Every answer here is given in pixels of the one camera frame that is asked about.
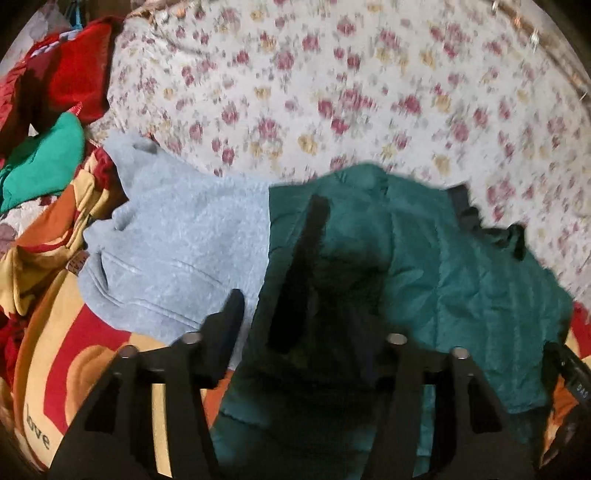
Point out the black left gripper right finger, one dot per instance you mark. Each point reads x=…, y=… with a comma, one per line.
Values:
x=471, y=431

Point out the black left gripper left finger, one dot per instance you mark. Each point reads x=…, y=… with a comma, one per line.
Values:
x=111, y=436

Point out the dark green puffer jacket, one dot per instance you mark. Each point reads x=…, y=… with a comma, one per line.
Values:
x=355, y=256

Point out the orange red cartoon blanket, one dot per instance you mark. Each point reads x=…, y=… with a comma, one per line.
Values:
x=54, y=347

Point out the grey sweatshirt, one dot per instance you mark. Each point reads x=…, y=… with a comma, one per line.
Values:
x=170, y=255

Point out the bright green garment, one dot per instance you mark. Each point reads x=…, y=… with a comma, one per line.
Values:
x=43, y=164

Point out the floral bed quilt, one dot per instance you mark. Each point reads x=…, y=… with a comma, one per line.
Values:
x=446, y=92

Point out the red garment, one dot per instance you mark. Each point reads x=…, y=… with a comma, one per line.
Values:
x=67, y=71

